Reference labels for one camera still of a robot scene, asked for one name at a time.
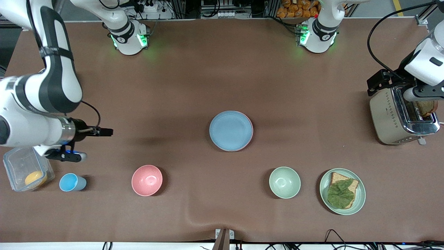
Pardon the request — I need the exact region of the green bowl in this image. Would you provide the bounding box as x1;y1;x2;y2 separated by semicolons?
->
269;167;301;199

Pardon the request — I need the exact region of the orange round food piece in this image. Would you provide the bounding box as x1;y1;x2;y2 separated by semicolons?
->
24;171;48;188

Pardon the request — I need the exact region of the blue cup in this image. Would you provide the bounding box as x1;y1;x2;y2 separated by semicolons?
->
59;173;87;192

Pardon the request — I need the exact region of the clear plastic container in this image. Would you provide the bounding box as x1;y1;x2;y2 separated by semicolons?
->
3;147;55;192

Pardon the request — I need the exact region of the pink bowl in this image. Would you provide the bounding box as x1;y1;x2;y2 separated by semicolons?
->
131;165;163;197

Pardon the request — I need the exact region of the green lettuce leaf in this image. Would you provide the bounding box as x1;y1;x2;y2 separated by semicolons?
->
327;179;355;209

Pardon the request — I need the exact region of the green plate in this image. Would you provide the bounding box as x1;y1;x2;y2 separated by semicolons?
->
319;168;366;216

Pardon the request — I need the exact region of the brown toast slice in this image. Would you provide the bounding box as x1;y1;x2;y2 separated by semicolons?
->
415;100;438;118

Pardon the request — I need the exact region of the blue plate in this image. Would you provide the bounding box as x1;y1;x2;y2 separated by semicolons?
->
209;110;253;151

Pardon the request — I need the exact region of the table cover mat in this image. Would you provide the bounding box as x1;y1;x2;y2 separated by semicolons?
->
0;17;444;243

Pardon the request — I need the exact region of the black looped floor cable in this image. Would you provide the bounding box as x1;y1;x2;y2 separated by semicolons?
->
324;229;348;250

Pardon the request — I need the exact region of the bag of orange buns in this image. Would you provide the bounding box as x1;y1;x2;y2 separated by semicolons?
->
276;0;320;18

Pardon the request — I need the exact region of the bread slice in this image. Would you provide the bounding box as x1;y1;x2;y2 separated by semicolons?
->
328;172;359;209

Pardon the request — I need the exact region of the beige chrome toaster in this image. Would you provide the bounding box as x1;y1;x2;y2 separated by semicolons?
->
369;86;440;145

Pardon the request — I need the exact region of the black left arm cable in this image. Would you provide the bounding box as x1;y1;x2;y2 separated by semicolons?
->
367;1;444;78

